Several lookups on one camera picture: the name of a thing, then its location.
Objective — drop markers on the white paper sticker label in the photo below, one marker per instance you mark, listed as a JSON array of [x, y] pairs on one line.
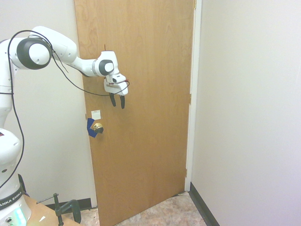
[[96, 114]]

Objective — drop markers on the black rubber baseboard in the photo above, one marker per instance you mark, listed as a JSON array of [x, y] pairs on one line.
[[204, 207], [70, 202]]

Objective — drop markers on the brown wooden door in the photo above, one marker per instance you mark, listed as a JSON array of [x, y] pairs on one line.
[[145, 117]]

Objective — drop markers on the blue painter tape strips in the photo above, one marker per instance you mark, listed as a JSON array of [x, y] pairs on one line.
[[90, 128]]

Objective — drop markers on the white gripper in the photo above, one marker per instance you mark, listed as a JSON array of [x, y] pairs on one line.
[[116, 89]]

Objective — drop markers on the black metal C-clamp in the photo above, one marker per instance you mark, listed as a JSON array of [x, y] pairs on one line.
[[75, 207]]

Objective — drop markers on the white door frame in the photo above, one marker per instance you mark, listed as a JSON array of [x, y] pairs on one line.
[[196, 94]]

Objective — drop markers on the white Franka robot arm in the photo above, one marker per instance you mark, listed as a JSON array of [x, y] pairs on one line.
[[61, 44]]

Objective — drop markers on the brass door knob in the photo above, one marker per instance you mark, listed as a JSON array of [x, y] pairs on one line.
[[97, 127]]

